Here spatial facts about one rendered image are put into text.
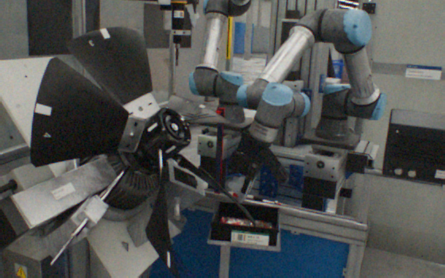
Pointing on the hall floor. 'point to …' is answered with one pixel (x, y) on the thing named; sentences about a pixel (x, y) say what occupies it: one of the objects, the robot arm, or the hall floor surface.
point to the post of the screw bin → (224, 261)
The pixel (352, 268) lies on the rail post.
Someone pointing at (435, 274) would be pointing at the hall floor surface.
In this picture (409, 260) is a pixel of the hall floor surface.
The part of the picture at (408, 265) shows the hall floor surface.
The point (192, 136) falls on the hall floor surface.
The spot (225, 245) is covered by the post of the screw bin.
